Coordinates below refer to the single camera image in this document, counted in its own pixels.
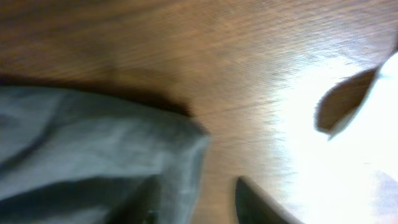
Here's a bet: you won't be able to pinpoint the white shirt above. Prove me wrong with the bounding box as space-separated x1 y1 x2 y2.
293 54 397 223

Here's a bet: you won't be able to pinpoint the grey shorts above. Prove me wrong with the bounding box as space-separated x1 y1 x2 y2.
1 86 208 223

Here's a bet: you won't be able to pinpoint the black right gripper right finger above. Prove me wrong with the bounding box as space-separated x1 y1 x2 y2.
234 176 303 224

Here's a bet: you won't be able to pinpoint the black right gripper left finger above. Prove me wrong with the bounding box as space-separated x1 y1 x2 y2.
107 177 160 224

